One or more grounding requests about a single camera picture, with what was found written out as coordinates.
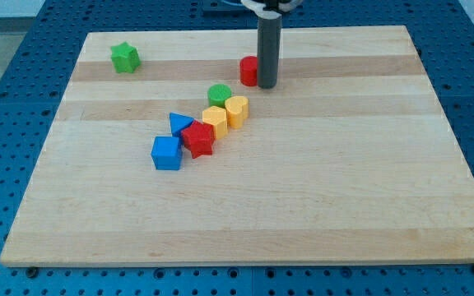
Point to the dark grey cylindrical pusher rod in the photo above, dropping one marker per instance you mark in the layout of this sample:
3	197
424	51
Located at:
269	37

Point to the yellow heart block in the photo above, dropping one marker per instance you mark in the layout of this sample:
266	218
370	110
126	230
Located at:
237	108

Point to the red cylinder block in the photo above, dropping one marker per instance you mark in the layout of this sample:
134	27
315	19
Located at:
248	67

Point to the green cylinder block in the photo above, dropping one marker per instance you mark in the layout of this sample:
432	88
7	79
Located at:
218	94

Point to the yellow pentagon block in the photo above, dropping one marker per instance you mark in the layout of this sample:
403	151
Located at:
217	118

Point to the red star block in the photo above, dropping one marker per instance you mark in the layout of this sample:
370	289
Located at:
198	138

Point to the blue triangle block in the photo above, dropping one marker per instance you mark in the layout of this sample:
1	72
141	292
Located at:
178	123

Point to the green star block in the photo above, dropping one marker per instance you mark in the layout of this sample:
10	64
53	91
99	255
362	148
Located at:
125	58

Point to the large wooden board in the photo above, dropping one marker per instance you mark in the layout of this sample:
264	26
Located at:
349	160

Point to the blue cube block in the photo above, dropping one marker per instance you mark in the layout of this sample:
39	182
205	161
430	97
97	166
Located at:
167	153

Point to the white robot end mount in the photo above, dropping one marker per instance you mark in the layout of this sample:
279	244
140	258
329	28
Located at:
271	9

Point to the dark blue base plate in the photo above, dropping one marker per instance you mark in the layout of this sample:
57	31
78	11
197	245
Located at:
222	7

